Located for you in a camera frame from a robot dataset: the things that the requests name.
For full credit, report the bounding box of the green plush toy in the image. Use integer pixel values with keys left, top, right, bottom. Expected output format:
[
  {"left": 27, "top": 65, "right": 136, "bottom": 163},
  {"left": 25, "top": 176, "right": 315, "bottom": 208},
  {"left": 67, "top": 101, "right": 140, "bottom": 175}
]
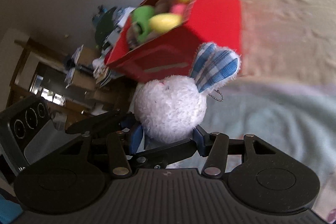
[{"left": 131, "top": 5, "right": 155, "bottom": 44}]

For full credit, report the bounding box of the wooden desk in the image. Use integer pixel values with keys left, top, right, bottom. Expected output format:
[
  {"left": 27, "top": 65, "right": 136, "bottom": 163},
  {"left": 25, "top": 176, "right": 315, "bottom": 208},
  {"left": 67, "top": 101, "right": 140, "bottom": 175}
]
[{"left": 7, "top": 39, "right": 130, "bottom": 126}]

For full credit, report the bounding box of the dark green bag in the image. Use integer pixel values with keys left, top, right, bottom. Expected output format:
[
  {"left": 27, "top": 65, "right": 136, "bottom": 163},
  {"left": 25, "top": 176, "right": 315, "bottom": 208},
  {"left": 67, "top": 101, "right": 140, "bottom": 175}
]
[{"left": 92, "top": 6, "right": 117, "bottom": 50}]

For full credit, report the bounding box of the white bunny plush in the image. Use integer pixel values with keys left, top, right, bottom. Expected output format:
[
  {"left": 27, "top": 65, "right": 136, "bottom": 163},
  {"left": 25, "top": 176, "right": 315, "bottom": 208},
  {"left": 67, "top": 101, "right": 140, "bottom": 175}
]
[{"left": 134, "top": 42, "right": 241, "bottom": 144}]

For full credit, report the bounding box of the red cardboard box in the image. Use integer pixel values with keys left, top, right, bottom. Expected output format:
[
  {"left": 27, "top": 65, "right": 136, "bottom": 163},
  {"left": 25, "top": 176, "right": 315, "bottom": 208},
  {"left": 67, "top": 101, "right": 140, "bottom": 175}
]
[{"left": 104, "top": 0, "right": 242, "bottom": 83}]

